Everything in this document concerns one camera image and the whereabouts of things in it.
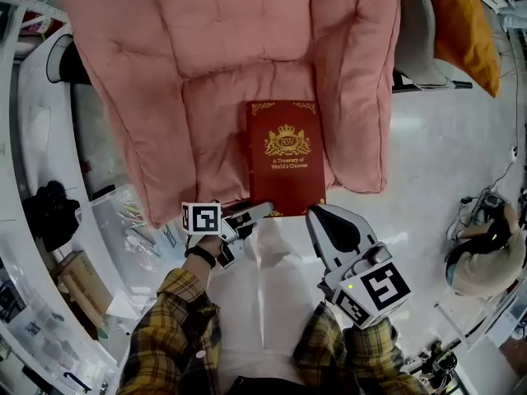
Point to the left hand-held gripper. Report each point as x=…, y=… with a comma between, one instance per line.
x=201, y=218

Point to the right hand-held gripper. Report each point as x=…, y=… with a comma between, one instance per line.
x=372, y=286

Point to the red hardcover book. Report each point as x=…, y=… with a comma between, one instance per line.
x=286, y=179

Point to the person's right forearm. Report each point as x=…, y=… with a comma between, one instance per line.
x=362, y=360

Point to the person's left forearm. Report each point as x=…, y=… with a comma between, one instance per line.
x=173, y=327

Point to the person's left hand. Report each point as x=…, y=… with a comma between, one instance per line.
x=208, y=243

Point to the black wristband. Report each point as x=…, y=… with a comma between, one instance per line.
x=201, y=255

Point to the clear plastic storage box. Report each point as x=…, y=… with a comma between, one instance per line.
x=119, y=224

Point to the pink cushioned chair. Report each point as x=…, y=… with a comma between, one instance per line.
x=214, y=56

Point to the brown cardboard box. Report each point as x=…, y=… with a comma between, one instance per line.
x=84, y=290

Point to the black bag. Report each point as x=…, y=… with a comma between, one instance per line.
x=51, y=216

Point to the grey chair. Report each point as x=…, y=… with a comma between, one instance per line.
x=420, y=35

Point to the orange cushion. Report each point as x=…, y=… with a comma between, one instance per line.
x=463, y=27

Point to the white shelf unit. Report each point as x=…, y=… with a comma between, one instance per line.
x=31, y=113

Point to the red fire extinguisher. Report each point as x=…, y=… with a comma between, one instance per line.
x=35, y=25

